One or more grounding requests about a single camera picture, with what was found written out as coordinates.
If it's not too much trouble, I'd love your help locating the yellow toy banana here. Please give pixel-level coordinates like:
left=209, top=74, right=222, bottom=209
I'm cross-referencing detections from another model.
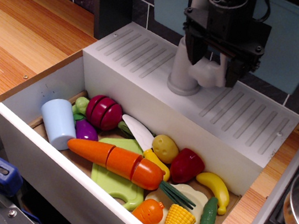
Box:
left=195, top=172, right=230, bottom=215

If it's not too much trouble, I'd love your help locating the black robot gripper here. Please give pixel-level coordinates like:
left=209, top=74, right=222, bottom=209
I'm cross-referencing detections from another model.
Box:
left=184, top=0, right=271, bottom=88

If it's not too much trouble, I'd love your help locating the small orange toy carrot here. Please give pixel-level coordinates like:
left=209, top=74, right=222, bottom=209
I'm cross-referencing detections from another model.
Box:
left=132, top=199, right=164, bottom=224

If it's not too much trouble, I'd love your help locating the yellow toy corn cob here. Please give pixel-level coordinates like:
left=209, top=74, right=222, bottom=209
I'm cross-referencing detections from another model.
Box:
left=164, top=204, right=196, bottom=224

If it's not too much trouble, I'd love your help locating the red toy bell pepper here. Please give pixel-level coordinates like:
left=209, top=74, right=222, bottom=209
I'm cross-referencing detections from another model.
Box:
left=170, top=148, right=205, bottom=184

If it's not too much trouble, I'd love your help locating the green toy cutting board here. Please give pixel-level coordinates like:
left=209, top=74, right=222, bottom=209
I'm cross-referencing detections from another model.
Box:
left=91, top=138, right=144, bottom=211

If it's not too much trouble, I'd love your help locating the cream toy plate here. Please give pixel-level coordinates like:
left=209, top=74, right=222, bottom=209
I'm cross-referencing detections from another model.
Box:
left=145, top=184, right=208, bottom=224

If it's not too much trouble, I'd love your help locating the purple sliced toy onion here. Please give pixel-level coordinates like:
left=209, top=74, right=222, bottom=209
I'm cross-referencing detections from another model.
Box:
left=85, top=95, right=123, bottom=131

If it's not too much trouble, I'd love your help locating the large orange toy carrot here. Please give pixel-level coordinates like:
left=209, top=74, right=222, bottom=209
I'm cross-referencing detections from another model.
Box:
left=67, top=138, right=196, bottom=210

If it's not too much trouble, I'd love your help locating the grey toy faucet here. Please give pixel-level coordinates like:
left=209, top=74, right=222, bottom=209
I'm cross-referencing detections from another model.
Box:
left=167, top=0, right=209, bottom=96

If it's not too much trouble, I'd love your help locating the purple toy eggplant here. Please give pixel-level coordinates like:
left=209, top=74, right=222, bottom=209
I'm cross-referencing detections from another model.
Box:
left=75, top=119, right=99, bottom=141

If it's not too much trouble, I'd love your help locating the yellow toy potato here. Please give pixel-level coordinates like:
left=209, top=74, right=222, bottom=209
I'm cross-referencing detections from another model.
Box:
left=152, top=134, right=179, bottom=164

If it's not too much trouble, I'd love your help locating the white toy sink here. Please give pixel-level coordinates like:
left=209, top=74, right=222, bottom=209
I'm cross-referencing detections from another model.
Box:
left=0, top=23, right=299, bottom=224

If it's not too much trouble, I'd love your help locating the dark grey vertical post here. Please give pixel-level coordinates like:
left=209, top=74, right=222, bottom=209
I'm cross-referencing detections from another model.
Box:
left=93, top=0, right=133, bottom=40

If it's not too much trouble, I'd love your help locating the green toy cucumber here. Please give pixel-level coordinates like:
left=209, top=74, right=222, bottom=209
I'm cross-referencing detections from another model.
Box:
left=200, top=197, right=218, bottom=224

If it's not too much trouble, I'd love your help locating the white toy knife yellow handle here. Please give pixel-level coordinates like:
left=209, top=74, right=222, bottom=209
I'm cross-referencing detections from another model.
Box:
left=122, top=114, right=170, bottom=181

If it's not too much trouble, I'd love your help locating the grey toy faucet lever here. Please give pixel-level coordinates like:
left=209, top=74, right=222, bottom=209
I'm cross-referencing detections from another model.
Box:
left=189, top=54, right=228, bottom=88

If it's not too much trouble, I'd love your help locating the teal wall-mounted box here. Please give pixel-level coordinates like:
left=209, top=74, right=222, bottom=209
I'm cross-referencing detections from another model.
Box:
left=154, top=0, right=299, bottom=94

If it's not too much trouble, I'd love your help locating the light blue plastic cup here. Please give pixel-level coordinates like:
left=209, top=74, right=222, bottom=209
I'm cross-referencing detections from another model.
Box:
left=41, top=99, right=76, bottom=151

